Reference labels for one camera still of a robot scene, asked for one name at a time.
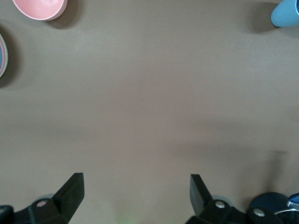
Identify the glass lid with blue knob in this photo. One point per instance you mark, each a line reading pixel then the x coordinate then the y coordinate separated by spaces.
pixel 271 200

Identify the pink plate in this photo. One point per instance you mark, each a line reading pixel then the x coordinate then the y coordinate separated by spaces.
pixel 4 58

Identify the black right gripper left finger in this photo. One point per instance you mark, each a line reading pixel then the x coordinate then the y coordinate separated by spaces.
pixel 70 193

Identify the blue cup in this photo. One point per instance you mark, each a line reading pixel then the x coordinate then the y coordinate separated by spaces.
pixel 286 16

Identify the pink bowl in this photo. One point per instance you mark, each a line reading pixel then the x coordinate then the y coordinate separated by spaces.
pixel 39 9

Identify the brown table cover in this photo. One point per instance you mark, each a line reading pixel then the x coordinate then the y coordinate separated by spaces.
pixel 149 93

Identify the beige plate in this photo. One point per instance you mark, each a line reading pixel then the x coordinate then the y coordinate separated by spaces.
pixel 7 58

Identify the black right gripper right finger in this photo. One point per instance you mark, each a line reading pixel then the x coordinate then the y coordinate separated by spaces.
pixel 198 196

